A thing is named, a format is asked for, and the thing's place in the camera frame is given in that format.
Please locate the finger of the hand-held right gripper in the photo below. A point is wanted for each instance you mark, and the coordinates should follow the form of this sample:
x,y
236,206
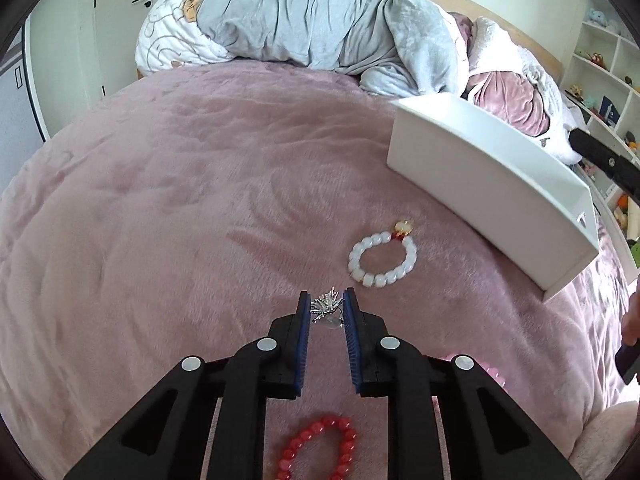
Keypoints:
x,y
607,160

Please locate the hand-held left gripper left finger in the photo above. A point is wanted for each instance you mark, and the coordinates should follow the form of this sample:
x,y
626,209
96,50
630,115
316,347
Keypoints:
x,y
302,340

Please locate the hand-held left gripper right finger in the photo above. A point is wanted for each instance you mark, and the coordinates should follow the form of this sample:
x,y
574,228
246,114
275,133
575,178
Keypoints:
x,y
351,340

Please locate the silver flower brooch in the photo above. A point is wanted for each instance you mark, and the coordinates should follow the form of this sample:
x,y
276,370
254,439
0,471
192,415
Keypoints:
x,y
323,308

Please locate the person's right hand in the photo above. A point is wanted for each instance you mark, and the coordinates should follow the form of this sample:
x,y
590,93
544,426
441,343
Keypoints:
x,y
633,320

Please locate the dark blue card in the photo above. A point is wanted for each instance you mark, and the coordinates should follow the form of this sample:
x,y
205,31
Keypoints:
x,y
609,110

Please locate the cream plush cushion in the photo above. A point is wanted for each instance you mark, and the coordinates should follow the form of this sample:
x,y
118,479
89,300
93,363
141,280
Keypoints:
x,y
605,440

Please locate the pink velvet pillow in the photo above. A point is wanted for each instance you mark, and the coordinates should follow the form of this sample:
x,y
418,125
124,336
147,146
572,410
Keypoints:
x,y
510,100

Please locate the white rectangular box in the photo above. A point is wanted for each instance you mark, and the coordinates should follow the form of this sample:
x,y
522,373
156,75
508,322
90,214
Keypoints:
x,y
475,185

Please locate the light blue plush toy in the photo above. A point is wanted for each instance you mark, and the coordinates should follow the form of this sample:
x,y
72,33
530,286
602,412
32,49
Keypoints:
x,y
597,17

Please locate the pink plush bed blanket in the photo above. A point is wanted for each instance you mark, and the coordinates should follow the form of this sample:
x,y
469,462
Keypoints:
x,y
175,210

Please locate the grey blanket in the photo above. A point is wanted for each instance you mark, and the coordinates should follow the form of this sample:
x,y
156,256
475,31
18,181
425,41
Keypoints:
x,y
300,15

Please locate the white patterned pillow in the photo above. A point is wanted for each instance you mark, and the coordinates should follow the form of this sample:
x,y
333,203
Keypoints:
x,y
165,35

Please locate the white door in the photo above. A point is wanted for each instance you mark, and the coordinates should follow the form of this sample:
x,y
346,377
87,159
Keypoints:
x,y
125,35

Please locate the white wall shelf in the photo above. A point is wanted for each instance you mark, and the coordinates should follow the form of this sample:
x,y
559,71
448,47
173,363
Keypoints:
x,y
595,71

